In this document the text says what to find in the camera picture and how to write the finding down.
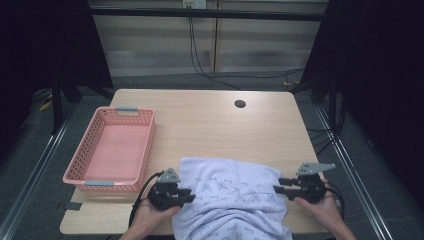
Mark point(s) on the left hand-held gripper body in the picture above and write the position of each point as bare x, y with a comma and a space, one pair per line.
165, 196

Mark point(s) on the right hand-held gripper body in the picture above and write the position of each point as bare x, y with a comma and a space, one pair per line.
308, 190

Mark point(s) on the black curtain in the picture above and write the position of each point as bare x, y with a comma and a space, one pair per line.
43, 43
376, 66

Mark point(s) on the black horizontal metal bar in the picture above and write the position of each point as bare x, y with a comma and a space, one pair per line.
206, 14

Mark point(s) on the silver floor rail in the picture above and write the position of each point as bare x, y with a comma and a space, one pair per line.
353, 173
33, 173

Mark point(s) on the pink perforated plastic basket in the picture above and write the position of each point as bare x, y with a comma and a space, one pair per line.
115, 150

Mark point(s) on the white wall socket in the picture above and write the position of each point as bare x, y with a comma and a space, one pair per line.
194, 3

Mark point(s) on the person's right hand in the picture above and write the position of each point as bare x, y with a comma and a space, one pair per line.
320, 210

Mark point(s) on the person's left hand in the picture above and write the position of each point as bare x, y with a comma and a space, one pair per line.
150, 216

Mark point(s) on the black tape strip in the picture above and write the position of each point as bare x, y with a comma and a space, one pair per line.
71, 206

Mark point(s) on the black metal stand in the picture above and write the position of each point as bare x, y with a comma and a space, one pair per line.
57, 106

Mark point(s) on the yellow floor item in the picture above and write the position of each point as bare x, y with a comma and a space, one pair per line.
45, 106

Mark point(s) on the white towel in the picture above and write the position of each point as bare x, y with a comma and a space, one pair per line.
233, 196

